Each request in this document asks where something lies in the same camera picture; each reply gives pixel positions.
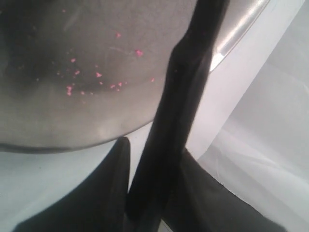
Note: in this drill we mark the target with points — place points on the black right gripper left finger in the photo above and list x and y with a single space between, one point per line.
96 205

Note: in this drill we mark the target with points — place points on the white plastic backdrop sheet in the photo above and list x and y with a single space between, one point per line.
262 152

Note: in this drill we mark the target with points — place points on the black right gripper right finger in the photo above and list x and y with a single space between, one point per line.
217 195

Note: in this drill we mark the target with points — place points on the round stainless steel plate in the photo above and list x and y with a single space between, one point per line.
78 73

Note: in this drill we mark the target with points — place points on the black knife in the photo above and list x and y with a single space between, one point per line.
186 76

